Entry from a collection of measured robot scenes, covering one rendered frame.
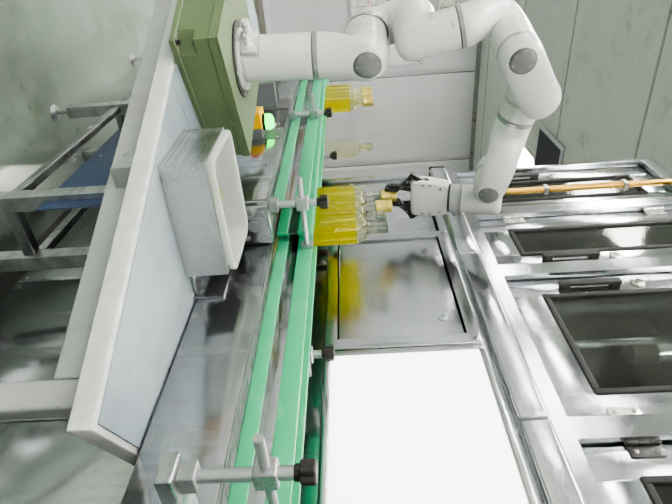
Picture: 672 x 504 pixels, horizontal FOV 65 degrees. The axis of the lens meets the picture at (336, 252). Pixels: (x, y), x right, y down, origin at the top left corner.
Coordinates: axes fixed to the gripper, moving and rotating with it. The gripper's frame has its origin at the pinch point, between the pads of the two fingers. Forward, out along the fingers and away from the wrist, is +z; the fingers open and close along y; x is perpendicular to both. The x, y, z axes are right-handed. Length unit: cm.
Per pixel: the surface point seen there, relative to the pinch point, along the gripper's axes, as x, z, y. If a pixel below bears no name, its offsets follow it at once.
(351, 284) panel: 25.5, 5.9, -13.1
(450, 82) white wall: -580, 35, -115
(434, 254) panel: 8.5, -12.7, -12.8
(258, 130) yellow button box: 1.9, 36.3, 18.0
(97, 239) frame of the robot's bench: 72, 32, 25
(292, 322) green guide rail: 61, 7, 3
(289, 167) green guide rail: 15.8, 22.8, 13.5
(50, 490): 90, 43, -16
